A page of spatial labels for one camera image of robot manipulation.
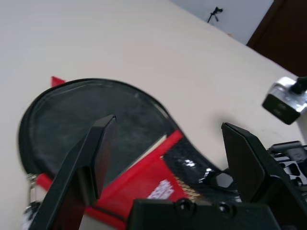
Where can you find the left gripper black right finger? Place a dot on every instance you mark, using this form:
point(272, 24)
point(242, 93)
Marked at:
point(251, 167)

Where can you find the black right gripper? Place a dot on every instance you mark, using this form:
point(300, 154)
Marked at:
point(295, 163)

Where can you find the black tripod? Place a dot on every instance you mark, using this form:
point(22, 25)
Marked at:
point(217, 11)

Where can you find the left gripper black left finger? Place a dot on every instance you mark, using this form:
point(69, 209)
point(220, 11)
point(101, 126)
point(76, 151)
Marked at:
point(72, 172)

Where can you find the dark brown door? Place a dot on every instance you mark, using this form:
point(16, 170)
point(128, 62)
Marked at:
point(283, 36)

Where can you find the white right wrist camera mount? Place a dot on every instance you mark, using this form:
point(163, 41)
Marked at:
point(280, 98)

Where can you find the black red paddle case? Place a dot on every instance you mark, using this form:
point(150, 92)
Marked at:
point(72, 119)

